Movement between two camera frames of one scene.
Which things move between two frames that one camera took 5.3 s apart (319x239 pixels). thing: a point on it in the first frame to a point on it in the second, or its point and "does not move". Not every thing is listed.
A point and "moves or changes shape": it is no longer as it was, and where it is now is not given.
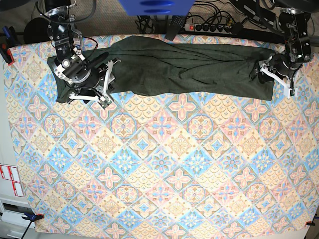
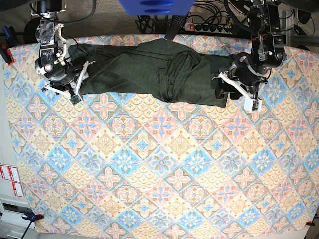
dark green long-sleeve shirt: x=148 y=65 moves or changes shape
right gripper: x=277 y=67 to x=242 y=80
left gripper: x=96 y=86 to x=70 y=86
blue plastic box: x=157 y=7 does not move
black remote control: x=176 y=23 does not move
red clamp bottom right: x=310 y=223 does not move
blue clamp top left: x=8 y=42 does not move
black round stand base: x=36 y=31 does not move
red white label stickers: x=10 y=173 does not move
